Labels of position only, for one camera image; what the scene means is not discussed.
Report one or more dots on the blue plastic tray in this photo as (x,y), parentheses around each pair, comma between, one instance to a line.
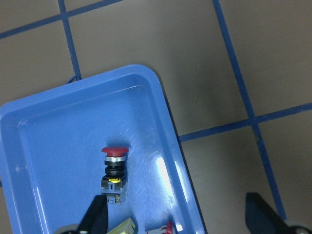
(51,159)

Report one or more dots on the red emergency stop button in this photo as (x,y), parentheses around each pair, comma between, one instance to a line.
(114,181)

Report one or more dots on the green yellow terminal block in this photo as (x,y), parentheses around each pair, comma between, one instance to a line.
(126,227)

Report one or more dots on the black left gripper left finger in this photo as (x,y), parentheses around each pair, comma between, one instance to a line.
(95,220)

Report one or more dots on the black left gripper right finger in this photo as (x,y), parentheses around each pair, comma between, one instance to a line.
(260,217)

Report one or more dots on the white circuit breaker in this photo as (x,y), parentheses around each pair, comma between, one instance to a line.
(169,228)

